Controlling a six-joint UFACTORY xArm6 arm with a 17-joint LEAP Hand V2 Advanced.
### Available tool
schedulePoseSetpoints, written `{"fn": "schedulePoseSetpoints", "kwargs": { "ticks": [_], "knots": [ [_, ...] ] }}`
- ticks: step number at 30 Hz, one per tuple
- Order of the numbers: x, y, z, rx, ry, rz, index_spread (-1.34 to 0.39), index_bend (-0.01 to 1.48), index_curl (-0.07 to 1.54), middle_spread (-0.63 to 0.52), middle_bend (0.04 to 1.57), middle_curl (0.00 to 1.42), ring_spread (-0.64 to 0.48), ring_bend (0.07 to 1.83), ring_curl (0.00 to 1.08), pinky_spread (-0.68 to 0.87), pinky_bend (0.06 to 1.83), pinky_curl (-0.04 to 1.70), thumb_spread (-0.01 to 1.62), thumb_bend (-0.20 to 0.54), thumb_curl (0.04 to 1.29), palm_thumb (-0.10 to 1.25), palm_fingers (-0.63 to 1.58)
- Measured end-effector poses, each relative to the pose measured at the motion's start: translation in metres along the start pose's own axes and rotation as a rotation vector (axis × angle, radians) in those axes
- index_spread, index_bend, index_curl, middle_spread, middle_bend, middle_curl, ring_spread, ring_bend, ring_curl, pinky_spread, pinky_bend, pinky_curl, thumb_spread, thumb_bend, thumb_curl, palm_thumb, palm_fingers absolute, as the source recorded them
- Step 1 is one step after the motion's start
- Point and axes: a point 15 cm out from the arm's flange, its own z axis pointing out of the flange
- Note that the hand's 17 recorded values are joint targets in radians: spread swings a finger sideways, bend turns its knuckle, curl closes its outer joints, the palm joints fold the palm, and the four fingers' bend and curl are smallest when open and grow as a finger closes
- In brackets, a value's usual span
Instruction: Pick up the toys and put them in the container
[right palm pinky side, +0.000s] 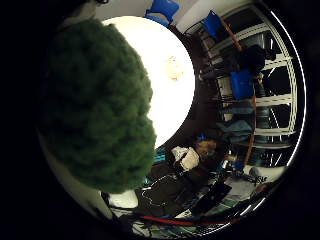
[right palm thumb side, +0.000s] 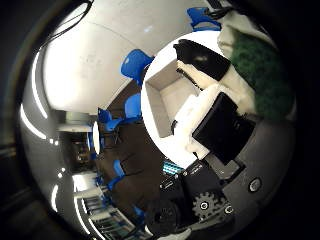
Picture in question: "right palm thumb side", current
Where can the small white round table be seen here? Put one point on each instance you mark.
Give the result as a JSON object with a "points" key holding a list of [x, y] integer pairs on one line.
{"points": [[96, 137]]}

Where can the cyan striped object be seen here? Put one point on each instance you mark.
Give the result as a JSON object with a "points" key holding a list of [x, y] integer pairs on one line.
{"points": [[172, 168]]}

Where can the grey plastic container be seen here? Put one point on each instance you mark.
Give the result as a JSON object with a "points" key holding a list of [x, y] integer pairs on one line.
{"points": [[163, 100]]}

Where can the green and yellow broccoli toy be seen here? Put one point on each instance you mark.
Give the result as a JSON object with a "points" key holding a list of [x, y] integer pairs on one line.
{"points": [[266, 76]]}

